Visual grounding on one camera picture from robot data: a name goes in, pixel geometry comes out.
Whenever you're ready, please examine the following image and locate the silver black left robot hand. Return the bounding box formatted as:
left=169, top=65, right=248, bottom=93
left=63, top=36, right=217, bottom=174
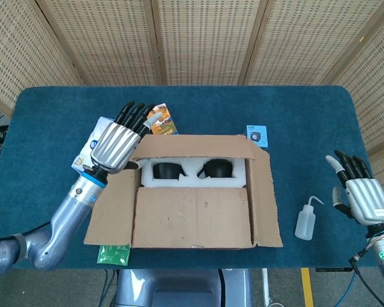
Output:
left=90, top=100, right=163, bottom=175

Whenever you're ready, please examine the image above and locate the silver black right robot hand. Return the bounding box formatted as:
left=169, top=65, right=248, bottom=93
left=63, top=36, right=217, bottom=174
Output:
left=325, top=150, right=384, bottom=226

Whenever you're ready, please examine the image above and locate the red printed cardboard box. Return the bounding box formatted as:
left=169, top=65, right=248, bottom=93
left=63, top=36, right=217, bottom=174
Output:
left=83, top=133, right=284, bottom=249

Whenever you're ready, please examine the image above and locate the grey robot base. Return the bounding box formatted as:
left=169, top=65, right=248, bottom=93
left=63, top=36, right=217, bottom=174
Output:
left=115, top=268, right=253, bottom=307

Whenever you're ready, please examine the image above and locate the white blue tissue pack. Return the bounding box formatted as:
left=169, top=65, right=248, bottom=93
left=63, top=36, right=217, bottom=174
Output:
left=70, top=116, right=115, bottom=175

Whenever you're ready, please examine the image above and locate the orange snack packet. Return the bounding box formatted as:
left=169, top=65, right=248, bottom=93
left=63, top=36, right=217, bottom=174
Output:
left=146, top=102, right=179, bottom=136

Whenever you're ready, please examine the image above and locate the large black ceramic cup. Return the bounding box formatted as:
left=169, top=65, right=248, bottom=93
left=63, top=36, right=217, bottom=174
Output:
left=196, top=159, right=235, bottom=179
left=152, top=162, right=187, bottom=181

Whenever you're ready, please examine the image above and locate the translucent plastic wash bottle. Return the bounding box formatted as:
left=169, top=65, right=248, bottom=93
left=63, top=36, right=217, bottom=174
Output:
left=294, top=196, right=325, bottom=240

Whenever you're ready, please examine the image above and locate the white foam insert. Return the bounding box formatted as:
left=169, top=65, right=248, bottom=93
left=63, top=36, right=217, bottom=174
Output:
left=140, top=156, right=246, bottom=189

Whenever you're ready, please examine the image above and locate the blue table cloth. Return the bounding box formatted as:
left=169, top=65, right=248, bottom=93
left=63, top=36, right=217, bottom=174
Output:
left=0, top=85, right=384, bottom=270

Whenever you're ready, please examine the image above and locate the green tea sachet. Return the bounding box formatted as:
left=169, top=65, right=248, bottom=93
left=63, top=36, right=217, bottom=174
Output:
left=97, top=244, right=131, bottom=265

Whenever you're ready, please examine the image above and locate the small light blue carton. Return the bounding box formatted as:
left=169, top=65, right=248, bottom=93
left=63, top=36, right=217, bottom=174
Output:
left=246, top=125, right=269, bottom=148

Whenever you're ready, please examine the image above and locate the woven bamboo folding screen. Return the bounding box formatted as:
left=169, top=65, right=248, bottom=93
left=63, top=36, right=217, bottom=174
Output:
left=0, top=0, right=384, bottom=231

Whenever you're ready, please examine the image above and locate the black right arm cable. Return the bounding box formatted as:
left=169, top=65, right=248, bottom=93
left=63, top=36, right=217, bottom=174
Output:
left=348, top=246, right=377, bottom=276

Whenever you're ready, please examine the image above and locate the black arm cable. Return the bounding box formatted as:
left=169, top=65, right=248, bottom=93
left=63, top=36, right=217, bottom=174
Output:
left=0, top=220, right=54, bottom=241
left=348, top=246, right=377, bottom=276

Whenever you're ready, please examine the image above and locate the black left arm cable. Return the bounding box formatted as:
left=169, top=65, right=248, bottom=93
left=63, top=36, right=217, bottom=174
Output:
left=0, top=220, right=54, bottom=241

